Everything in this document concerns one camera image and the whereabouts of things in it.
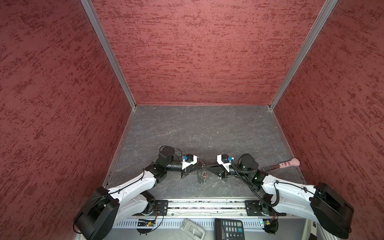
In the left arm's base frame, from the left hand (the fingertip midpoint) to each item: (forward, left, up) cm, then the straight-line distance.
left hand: (200, 169), depth 74 cm
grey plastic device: (-25, +3, -11) cm, 27 cm away
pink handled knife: (+9, -58, -10) cm, 60 cm away
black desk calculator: (-24, -12, -10) cm, 29 cm away
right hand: (-2, -3, +3) cm, 5 cm away
